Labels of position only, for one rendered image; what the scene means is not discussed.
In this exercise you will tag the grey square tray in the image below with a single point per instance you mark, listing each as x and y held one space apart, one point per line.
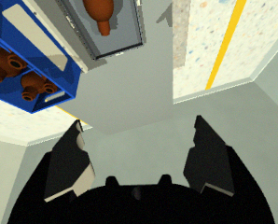
125 26

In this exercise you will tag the dark blue crate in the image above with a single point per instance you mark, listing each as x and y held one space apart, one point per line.
23 33

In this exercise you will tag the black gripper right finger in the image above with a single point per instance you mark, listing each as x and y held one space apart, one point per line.
216 171

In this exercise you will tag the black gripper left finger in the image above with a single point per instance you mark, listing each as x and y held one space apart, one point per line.
63 174

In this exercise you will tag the cream flat bar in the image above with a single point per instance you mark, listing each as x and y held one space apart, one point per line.
51 28

